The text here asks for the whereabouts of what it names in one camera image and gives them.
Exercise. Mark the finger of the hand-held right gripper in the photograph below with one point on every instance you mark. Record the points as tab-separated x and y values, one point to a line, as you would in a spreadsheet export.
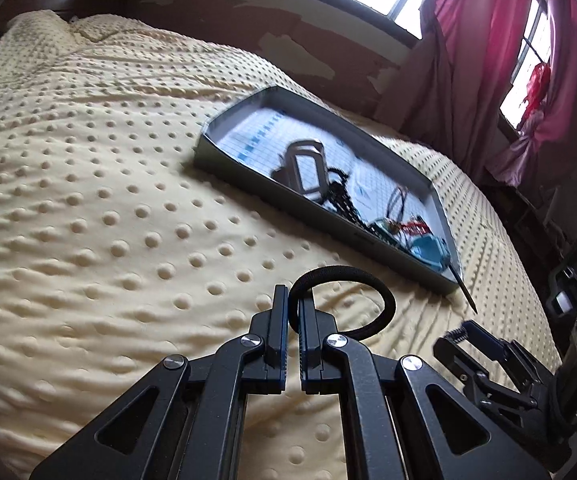
451	360
488	342

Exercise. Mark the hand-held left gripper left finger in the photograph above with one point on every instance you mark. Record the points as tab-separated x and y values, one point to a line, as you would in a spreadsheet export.
283	332

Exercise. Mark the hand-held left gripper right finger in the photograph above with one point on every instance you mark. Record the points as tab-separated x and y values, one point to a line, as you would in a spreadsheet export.
302	350

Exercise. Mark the small black hair clip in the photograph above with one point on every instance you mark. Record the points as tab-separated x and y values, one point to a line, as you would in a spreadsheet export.
456	334

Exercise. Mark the grey carabiner clip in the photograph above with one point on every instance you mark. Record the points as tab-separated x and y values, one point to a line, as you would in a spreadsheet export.
302	144

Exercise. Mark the grey tray with grid paper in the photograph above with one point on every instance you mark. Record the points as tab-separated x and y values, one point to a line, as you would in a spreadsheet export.
248	135

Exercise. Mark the dark wooden cabinet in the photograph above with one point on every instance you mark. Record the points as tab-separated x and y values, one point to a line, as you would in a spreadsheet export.
553	215

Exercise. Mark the pink curtain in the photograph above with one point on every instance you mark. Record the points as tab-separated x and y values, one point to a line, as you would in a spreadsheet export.
548	150

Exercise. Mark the yellow dotted blanket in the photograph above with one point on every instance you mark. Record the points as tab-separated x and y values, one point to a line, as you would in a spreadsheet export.
93	210

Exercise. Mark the red hanging ornament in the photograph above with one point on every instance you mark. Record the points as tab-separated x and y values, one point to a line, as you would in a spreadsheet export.
536	87

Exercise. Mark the maroon curtain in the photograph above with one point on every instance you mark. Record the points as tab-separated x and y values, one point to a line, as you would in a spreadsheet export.
463	60

